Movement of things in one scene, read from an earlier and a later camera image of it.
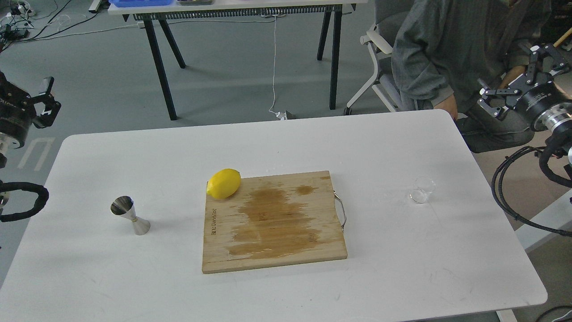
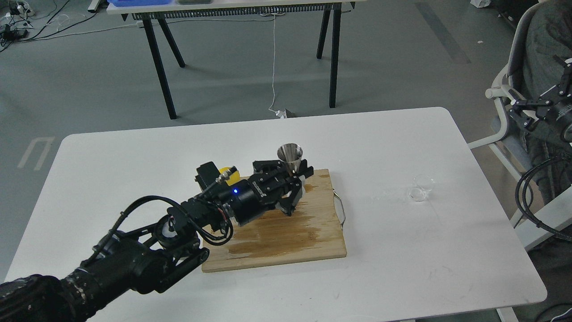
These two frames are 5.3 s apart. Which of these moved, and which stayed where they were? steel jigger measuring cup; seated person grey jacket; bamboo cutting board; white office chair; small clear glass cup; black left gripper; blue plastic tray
Moved: white office chair; steel jigger measuring cup; seated person grey jacket; black left gripper
Stayed: small clear glass cup; blue plastic tray; bamboo cutting board
